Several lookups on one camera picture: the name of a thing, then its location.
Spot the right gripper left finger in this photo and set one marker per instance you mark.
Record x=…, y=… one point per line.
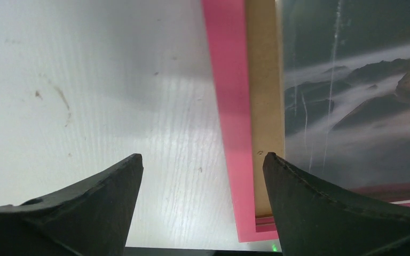
x=90, y=217

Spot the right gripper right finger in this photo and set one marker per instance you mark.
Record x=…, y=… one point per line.
x=315, y=217

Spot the landscape photo print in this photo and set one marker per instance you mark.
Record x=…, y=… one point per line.
x=347, y=90

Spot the pink picture frame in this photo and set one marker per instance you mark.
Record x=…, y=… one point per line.
x=246, y=50

